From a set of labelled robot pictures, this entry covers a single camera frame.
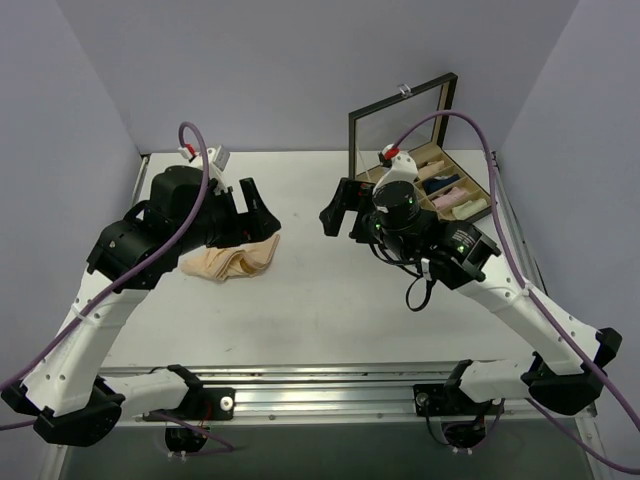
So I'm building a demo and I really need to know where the beige underwear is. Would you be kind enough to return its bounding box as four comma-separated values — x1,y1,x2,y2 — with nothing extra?
180,234,280,283

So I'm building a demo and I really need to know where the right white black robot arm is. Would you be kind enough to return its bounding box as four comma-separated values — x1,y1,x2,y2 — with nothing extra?
319,178,622,415

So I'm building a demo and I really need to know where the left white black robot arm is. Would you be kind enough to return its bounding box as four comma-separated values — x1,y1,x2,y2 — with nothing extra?
1,166,281,447

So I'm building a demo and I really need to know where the navy rolled cloth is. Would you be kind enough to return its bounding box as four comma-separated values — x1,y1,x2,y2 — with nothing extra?
422,174,460,195

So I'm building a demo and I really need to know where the beige rolled cloth top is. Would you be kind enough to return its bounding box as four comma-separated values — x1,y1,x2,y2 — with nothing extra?
417,160,445,181

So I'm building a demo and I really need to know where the pink rolled cloth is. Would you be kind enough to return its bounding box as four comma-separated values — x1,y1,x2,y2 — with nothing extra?
432,187,469,210

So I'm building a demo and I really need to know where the black compartment storage box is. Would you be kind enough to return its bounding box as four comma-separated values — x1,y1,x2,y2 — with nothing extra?
348,72,491,222

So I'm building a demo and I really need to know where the cream rolled cloth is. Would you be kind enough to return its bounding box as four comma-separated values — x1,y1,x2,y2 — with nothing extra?
451,198,488,220

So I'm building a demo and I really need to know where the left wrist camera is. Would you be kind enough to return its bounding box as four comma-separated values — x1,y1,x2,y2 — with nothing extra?
207,144,230,172

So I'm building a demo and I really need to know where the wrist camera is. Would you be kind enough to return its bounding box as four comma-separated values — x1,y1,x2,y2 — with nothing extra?
207,144,230,172
381,151,418,183

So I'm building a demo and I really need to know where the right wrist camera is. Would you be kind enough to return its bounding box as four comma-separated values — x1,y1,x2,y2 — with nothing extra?
381,151,418,183

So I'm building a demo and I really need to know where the aluminium front rail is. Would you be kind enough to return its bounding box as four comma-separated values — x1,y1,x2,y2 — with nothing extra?
99,367,596,426

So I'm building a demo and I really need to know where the aluminium rail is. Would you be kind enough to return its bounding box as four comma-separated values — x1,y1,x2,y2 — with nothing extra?
491,150,547,293
99,367,596,426

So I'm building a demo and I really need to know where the right side aluminium rail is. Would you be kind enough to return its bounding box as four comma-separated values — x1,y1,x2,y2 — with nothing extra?
491,150,547,293

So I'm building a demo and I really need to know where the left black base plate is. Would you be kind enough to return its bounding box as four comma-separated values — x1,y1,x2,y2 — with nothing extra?
151,387,236,421

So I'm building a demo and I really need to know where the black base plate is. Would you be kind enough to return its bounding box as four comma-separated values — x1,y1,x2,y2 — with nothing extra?
413,383,498,417
151,387,236,421

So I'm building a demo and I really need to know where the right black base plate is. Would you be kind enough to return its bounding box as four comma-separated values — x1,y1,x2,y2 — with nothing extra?
413,383,498,417

